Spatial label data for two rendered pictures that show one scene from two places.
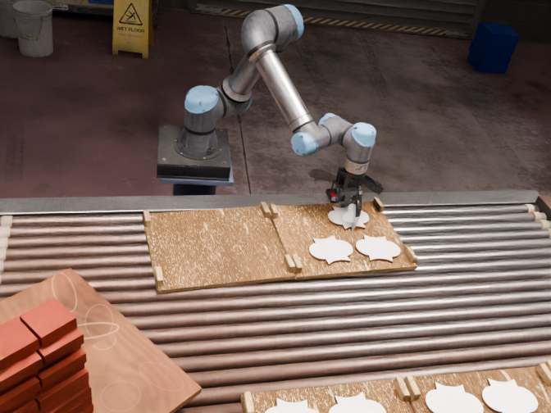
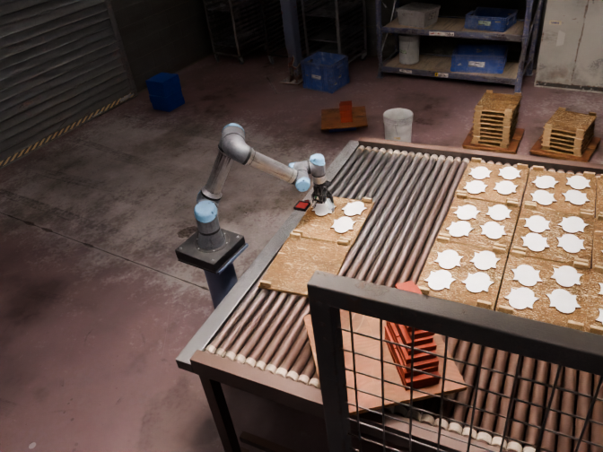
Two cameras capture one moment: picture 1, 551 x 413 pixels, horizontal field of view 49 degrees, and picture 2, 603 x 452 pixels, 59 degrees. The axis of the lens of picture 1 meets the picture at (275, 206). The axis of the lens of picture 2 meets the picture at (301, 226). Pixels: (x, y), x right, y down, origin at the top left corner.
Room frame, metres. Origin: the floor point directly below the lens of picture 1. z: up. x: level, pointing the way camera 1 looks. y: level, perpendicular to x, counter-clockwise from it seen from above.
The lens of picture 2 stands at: (-0.10, 1.53, 2.65)
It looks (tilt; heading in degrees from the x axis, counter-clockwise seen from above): 36 degrees down; 318
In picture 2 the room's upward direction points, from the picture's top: 7 degrees counter-clockwise
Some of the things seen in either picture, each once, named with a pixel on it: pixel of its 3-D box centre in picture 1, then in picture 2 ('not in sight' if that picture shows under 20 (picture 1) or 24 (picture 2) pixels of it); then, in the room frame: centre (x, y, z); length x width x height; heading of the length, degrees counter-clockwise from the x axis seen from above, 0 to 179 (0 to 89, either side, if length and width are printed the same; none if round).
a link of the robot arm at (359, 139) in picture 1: (361, 142); (317, 165); (1.67, -0.23, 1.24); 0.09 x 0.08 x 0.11; 50
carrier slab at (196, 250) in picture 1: (216, 245); (306, 265); (1.43, 0.16, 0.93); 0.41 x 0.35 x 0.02; 113
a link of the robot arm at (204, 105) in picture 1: (202, 107); (206, 215); (1.98, 0.33, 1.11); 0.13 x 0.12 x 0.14; 140
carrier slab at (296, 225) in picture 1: (339, 237); (334, 218); (1.58, -0.23, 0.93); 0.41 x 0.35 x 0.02; 111
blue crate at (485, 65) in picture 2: not in sight; (479, 58); (3.01, -4.54, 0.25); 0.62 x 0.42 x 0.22; 20
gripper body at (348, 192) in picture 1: (348, 184); (319, 190); (1.67, -0.23, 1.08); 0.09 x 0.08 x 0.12; 111
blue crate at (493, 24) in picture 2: not in sight; (490, 19); (2.92, -4.56, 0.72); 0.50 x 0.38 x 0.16; 5
